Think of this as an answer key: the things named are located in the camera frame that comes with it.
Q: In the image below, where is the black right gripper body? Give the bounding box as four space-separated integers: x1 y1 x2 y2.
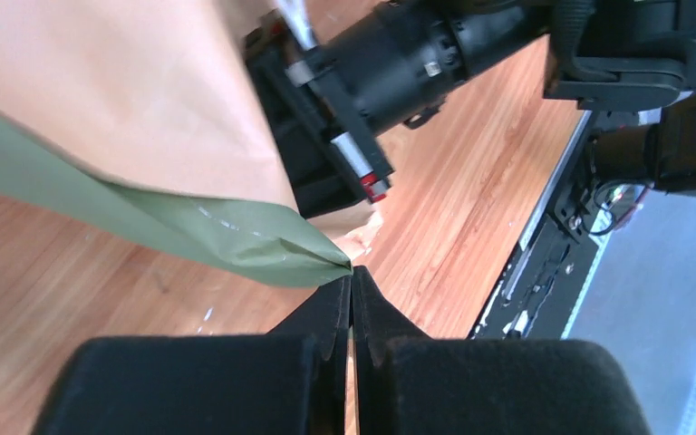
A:
244 24 393 218

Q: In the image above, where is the green and tan wrapping paper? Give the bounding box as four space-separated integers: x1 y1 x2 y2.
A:
0 1 382 287

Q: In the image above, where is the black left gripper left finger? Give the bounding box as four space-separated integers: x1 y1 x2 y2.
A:
33 277 351 434

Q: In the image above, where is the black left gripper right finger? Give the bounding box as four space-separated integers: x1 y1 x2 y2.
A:
352 266 650 434

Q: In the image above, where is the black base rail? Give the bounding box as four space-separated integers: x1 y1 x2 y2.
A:
469 111 640 339

